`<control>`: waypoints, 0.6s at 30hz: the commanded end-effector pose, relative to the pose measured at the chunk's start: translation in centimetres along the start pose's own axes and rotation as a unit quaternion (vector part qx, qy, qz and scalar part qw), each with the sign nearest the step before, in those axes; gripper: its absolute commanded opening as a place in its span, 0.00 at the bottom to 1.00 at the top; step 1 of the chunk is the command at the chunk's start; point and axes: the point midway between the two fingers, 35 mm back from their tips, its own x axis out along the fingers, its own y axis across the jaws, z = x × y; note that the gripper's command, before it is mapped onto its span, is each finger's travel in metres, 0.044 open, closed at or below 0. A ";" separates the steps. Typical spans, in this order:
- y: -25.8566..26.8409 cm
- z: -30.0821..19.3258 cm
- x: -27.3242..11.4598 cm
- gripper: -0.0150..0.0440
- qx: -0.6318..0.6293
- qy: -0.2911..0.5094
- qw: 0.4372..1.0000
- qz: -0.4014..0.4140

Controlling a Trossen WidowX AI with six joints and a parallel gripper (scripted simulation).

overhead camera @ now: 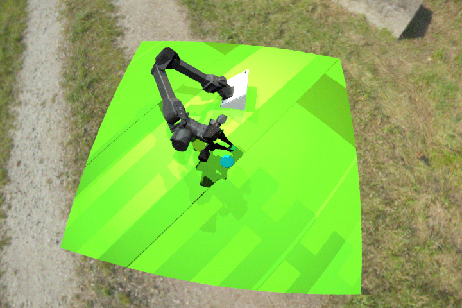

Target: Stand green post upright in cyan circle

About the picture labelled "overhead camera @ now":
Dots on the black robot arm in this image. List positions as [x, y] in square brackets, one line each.
[173, 110]

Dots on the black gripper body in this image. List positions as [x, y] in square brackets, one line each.
[204, 153]

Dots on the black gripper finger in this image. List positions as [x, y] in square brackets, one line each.
[220, 147]
[223, 138]

